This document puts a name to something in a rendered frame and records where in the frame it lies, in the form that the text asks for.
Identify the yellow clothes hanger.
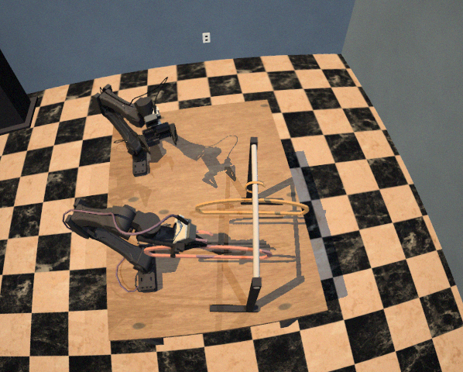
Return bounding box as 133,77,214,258
195,181,309,215

